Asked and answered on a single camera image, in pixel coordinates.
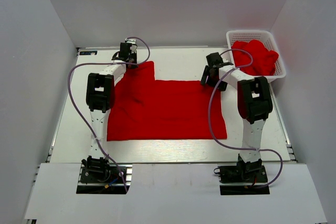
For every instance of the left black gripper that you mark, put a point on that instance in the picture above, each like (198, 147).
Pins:
(135, 64)

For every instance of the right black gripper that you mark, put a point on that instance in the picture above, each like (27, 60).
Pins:
(208, 71)

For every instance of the red t shirt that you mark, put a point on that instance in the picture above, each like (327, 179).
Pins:
(149, 109)

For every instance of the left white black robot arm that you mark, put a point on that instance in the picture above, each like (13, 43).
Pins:
(100, 94)

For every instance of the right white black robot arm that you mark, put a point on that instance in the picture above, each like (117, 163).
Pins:
(254, 101)

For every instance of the red shirts pile in basket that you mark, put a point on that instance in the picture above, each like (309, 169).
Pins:
(264, 60)

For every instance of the blue label sticker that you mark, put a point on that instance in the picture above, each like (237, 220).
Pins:
(87, 53)

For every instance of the white plastic mesh basket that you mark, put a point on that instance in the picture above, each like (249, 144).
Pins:
(243, 58)

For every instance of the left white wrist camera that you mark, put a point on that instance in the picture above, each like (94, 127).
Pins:
(131, 41)

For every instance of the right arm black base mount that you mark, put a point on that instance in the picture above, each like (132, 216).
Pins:
(243, 179)

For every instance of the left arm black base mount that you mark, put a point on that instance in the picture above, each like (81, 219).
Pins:
(98, 176)

